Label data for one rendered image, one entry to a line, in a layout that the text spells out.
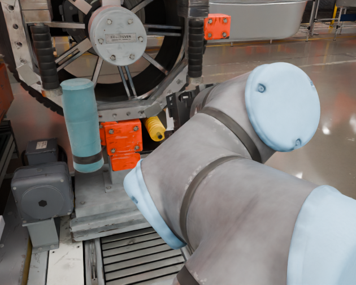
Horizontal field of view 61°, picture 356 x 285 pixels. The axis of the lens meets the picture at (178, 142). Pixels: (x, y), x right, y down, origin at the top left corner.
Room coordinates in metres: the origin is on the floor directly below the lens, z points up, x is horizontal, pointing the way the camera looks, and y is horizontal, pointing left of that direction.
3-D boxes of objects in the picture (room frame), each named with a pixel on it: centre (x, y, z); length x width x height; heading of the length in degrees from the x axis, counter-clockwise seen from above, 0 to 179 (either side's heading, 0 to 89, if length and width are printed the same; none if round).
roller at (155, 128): (1.07, 0.10, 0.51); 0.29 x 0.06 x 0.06; 17
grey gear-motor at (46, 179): (1.01, 0.51, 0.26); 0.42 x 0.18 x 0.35; 17
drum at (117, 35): (0.87, 0.17, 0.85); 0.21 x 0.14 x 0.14; 17
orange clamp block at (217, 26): (1.03, -0.11, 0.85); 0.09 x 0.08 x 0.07; 107
